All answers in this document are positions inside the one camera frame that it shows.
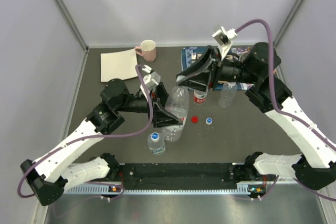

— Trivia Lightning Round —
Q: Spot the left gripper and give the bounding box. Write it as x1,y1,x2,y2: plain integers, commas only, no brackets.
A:
115,81,184,127

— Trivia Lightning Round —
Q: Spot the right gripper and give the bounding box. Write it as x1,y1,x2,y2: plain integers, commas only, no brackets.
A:
176,47,258,94

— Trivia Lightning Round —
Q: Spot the white-cap red-label bottle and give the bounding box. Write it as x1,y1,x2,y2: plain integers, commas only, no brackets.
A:
162,86,190,142

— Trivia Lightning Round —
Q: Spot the red-cap red-label bottle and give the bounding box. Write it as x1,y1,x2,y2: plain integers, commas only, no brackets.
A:
193,90,207,105

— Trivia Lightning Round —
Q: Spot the clear label-free plastic bottle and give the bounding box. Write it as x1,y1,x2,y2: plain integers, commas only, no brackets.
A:
218,82,237,108

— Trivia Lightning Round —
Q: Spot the red bottle cap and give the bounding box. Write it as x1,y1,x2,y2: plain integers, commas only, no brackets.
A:
191,116,198,123

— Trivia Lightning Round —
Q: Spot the small blue-cap water bottle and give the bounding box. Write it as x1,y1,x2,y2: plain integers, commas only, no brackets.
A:
148,132,166,155

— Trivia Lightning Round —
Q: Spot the blue white bottle cap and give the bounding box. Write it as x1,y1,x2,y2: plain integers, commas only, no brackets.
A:
205,118,213,125

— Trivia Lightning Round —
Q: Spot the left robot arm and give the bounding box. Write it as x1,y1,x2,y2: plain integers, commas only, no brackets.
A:
20,79,185,206

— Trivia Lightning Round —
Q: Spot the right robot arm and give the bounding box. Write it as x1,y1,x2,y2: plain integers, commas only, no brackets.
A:
177,42,335,190

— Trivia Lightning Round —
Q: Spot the blue patterned placemat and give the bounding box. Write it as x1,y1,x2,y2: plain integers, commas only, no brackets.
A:
181,46,255,91

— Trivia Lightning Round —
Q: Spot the white square plate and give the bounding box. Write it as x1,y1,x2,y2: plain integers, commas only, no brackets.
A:
100,49,138,83

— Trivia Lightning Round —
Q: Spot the pink mug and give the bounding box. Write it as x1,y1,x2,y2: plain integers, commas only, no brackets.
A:
134,40,156,62

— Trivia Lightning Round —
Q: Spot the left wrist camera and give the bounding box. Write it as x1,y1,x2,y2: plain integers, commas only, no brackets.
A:
141,65,161,92

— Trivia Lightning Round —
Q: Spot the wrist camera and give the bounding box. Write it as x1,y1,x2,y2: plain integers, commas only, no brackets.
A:
212,26,237,60
141,65,161,92

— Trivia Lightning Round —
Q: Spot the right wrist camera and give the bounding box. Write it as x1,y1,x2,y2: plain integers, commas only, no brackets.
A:
212,26,237,60

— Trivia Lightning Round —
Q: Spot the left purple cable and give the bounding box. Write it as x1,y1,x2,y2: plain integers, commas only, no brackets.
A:
17,64,154,198

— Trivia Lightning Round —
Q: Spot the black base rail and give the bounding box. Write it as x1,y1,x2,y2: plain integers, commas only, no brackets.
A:
104,153,266,190

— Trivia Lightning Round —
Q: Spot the grey slotted cable duct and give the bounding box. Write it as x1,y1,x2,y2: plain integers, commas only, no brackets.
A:
65,183,266,196

